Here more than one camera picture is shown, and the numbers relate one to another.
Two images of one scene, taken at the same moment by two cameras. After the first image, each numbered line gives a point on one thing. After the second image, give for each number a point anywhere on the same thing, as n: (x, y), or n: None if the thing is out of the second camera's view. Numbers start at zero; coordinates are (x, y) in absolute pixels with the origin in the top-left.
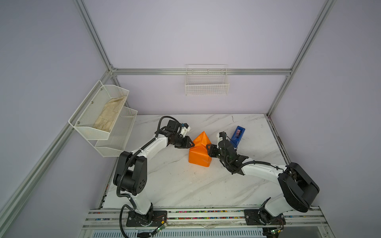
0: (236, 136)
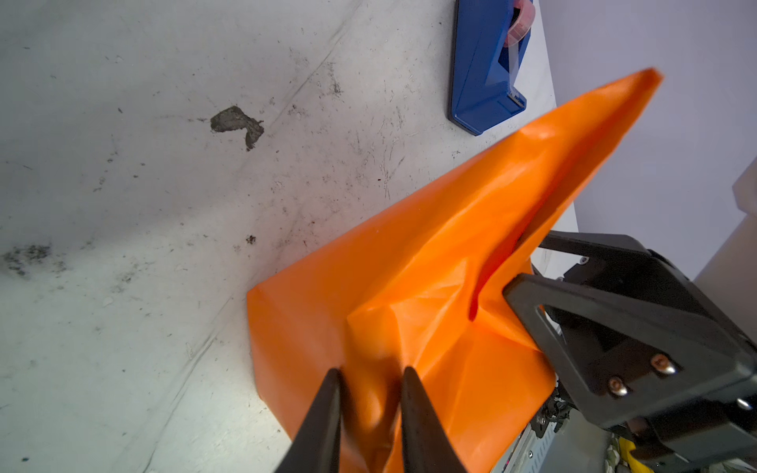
0: (489, 43)
